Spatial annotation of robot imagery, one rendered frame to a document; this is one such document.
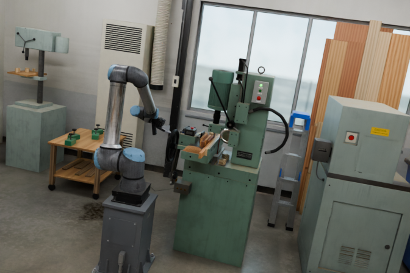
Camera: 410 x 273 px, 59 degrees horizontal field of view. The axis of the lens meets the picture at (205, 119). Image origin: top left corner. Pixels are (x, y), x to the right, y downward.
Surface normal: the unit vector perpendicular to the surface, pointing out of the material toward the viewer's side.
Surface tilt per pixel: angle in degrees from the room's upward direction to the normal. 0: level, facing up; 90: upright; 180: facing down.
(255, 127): 90
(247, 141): 90
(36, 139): 90
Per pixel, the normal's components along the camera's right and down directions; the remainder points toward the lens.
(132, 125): -0.16, 0.19
